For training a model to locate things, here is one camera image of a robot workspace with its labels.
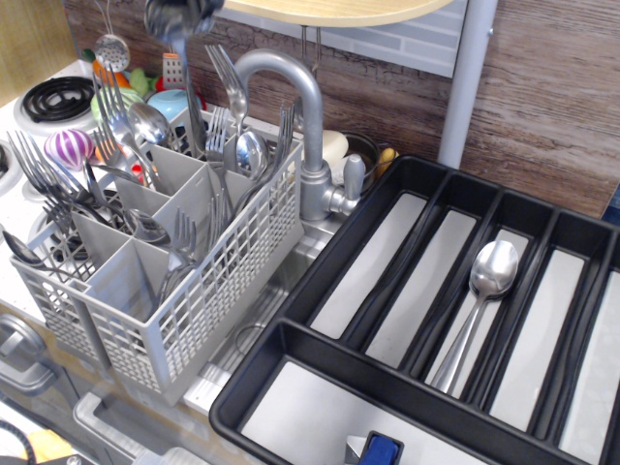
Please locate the blue toy bowl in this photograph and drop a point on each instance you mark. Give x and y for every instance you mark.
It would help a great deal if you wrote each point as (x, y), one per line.
(169, 102)

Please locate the small metal pot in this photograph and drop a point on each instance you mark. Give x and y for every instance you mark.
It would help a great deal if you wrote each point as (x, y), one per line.
(370, 153)

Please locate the black stove burner coil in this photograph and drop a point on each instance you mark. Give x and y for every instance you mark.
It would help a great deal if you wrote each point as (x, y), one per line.
(58, 99)

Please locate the steel fork front middle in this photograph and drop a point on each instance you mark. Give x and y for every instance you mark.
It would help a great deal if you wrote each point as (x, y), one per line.
(181, 251)

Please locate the small hanging grater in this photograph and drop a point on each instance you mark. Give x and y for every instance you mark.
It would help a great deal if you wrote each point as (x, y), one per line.
(172, 71)

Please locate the steel spoon front left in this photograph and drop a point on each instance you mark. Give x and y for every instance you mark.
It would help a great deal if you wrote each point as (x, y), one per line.
(34, 260)

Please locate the grey plastic cutlery basket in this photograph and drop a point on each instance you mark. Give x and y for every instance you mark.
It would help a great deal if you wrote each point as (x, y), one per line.
(105, 311)

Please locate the light wooden round shelf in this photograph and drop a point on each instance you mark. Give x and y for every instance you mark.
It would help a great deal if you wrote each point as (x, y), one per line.
(338, 13)

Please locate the steel spoon in tray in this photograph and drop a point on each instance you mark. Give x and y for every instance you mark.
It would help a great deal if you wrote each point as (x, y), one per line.
(491, 277)

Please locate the hanging silver strainer ladle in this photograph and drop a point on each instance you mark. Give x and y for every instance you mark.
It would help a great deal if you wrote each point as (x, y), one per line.
(110, 49)

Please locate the steel spoon in basket back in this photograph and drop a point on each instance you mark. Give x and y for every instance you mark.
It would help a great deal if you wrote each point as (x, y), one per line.
(251, 155)

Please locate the black cutlery tray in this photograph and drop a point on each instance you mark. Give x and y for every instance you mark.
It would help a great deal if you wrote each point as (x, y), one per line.
(355, 346)

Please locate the blue and silver object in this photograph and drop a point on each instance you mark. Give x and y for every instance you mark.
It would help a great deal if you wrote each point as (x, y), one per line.
(373, 449)

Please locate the white metal post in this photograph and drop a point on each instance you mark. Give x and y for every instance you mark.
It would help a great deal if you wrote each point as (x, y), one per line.
(476, 33)

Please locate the purple striped toy egg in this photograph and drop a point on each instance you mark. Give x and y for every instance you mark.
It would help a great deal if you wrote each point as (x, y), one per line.
(70, 148)

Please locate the silver sink faucet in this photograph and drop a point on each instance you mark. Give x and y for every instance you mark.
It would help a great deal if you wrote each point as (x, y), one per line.
(319, 196)

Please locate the steel spoon left back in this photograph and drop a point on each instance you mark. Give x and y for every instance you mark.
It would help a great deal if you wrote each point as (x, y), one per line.
(150, 123)

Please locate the steel spoon middle compartment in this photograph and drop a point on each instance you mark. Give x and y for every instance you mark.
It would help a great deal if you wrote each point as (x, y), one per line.
(145, 228)

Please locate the large steel fork left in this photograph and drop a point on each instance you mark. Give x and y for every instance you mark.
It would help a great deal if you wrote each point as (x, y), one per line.
(115, 117)

